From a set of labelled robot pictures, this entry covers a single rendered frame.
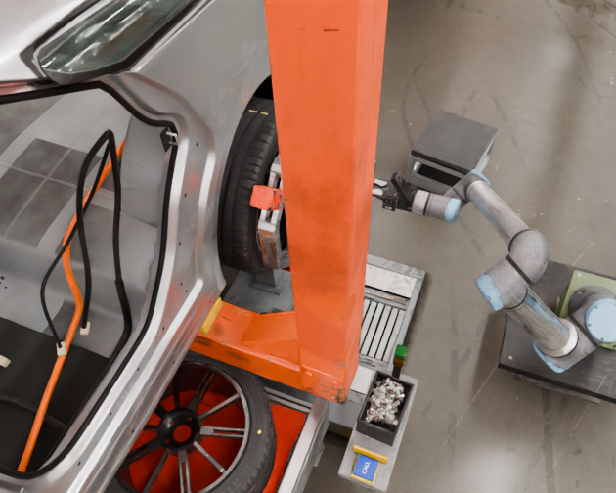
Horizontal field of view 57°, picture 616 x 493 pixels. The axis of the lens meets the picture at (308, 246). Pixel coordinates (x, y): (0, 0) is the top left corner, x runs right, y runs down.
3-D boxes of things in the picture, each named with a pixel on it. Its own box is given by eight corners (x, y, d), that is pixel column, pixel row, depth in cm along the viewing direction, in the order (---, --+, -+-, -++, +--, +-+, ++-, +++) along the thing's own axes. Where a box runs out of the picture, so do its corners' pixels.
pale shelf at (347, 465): (374, 368, 220) (375, 364, 217) (418, 382, 216) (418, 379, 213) (337, 475, 196) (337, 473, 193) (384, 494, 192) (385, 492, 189)
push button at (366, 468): (359, 456, 196) (359, 453, 194) (378, 463, 194) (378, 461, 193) (352, 475, 192) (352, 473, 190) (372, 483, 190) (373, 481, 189)
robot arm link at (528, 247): (551, 242, 166) (470, 160, 225) (516, 268, 169) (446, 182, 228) (571, 265, 170) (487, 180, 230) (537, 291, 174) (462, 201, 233)
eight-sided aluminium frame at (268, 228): (316, 194, 255) (313, 94, 212) (330, 198, 253) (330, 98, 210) (266, 290, 225) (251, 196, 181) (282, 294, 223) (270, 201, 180)
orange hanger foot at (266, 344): (196, 310, 227) (177, 259, 199) (319, 352, 214) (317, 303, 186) (175, 345, 217) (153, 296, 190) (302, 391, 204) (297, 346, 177)
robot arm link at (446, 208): (455, 223, 221) (454, 224, 212) (423, 214, 224) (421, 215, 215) (462, 200, 220) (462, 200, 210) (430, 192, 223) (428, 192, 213)
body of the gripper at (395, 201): (380, 208, 225) (410, 216, 222) (381, 193, 218) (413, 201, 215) (385, 195, 229) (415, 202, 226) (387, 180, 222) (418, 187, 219)
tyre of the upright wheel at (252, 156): (275, 95, 245) (200, 91, 184) (327, 107, 239) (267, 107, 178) (249, 239, 265) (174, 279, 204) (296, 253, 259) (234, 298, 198)
